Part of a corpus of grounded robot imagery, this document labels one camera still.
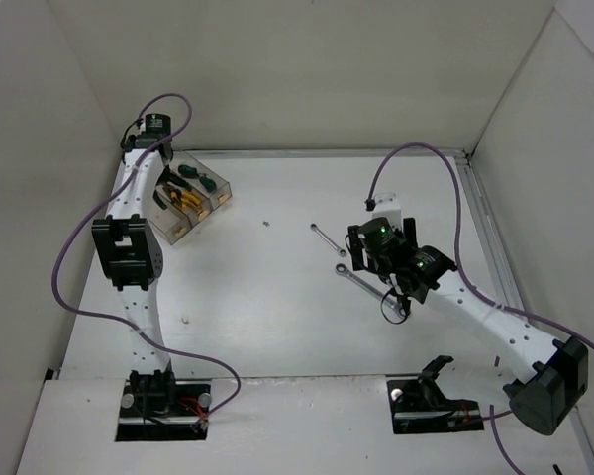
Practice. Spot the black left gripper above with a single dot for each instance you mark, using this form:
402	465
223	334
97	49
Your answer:
163	187

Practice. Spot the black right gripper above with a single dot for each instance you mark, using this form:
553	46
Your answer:
353	242

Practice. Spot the green handled pliers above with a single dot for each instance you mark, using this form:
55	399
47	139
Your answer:
167	176

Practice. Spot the green stubby flathead screwdriver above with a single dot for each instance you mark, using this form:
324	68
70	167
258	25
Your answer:
187	171

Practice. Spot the large silver ratchet wrench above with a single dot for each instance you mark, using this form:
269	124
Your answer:
385	298

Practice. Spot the yellow needle-nose pliers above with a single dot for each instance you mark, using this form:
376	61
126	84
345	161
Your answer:
170	189

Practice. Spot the green stubby Phillips screwdriver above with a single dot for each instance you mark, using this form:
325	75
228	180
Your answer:
208	183

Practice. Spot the yellow black cutting pliers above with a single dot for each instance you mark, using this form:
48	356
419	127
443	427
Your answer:
184	203

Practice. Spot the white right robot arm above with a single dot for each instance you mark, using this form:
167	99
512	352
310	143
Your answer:
549	375

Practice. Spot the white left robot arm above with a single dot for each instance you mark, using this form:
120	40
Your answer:
131	256

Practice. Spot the small silver ratchet wrench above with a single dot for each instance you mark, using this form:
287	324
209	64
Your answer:
331	243

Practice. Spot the clear three-compartment container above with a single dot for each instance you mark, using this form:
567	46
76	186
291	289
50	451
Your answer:
173	224

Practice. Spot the aluminium rail right edge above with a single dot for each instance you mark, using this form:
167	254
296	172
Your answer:
532	239

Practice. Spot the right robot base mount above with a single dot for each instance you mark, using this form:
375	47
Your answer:
418	406

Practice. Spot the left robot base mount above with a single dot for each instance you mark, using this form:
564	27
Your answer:
158	407

